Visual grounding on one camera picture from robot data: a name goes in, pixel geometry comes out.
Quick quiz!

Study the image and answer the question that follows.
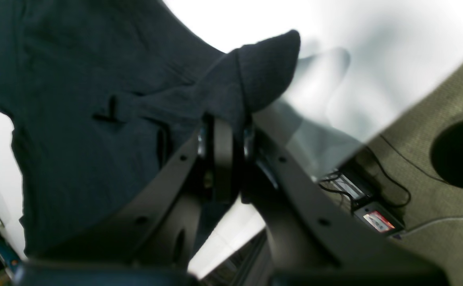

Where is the power strip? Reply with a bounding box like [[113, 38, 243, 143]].
[[318, 163, 405, 236]]

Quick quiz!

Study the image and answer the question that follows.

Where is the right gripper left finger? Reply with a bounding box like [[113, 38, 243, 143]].
[[14, 116, 232, 286]]

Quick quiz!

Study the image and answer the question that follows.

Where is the black round base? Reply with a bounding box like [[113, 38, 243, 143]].
[[430, 121, 463, 188]]

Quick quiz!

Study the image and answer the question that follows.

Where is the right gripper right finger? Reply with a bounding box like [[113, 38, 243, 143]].
[[239, 115, 449, 286]]

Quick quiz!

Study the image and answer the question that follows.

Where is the blue glue gun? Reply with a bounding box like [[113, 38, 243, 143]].
[[0, 235, 22, 274]]

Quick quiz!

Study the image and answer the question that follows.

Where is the black T-shirt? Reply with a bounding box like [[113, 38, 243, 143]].
[[0, 0, 301, 257]]

